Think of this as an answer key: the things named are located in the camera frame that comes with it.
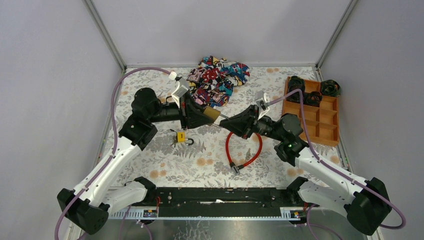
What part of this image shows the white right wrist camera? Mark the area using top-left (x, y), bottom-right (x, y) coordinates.
top-left (254, 90), bottom-right (270, 120)

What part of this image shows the dark rolled fabric middle left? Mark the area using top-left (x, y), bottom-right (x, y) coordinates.
top-left (287, 88), bottom-right (305, 104)

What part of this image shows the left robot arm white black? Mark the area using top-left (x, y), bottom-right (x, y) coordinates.
top-left (56, 88), bottom-right (220, 235)

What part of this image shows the dark rolled fabric top left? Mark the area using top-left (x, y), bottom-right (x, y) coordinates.
top-left (288, 75), bottom-right (306, 92)

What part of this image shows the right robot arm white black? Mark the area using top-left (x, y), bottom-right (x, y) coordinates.
top-left (219, 105), bottom-right (392, 236)

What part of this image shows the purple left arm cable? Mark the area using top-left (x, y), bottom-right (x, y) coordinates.
top-left (54, 67), bottom-right (176, 240)

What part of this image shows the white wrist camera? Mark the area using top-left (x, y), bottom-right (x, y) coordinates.
top-left (254, 90), bottom-right (270, 120)
top-left (168, 71), bottom-right (190, 108)

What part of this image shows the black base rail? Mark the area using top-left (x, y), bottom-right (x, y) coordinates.
top-left (134, 187), bottom-right (306, 219)

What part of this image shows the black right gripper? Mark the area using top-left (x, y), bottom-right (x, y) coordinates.
top-left (218, 105), bottom-right (284, 142)

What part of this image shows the yellow small padlock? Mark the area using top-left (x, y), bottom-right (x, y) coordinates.
top-left (170, 129), bottom-right (195, 147)

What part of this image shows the orange wooden compartment tray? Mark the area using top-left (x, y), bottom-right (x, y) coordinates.
top-left (282, 95), bottom-right (340, 147)

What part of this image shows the colourful comic print cloth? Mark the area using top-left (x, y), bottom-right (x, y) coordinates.
top-left (186, 55), bottom-right (250, 108)

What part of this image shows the dark rolled fabric small centre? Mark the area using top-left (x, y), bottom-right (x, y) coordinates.
top-left (303, 91), bottom-right (323, 107)

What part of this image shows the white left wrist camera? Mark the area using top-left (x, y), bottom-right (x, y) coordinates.
top-left (168, 71), bottom-right (190, 108)

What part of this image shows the red cable lock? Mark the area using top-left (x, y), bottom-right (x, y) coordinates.
top-left (225, 132), bottom-right (263, 175)

